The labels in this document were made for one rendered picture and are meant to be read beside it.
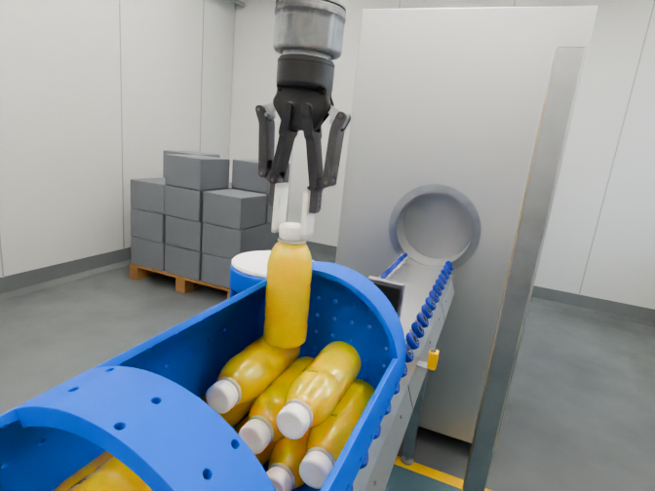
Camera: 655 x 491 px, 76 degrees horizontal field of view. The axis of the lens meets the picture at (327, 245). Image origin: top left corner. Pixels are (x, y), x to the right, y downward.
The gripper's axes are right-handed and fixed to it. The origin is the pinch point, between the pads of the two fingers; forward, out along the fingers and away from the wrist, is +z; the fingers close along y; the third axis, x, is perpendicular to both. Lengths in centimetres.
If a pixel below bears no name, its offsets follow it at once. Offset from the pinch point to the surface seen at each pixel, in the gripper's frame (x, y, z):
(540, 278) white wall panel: -432, -87, 110
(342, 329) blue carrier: -9.4, -6.3, 20.5
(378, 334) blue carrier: -9.4, -12.6, 19.7
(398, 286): -52, -7, 26
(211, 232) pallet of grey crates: -230, 186, 75
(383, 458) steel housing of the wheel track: -12.5, -16.0, 44.8
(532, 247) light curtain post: -66, -37, 12
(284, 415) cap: 13.8, -7.6, 21.9
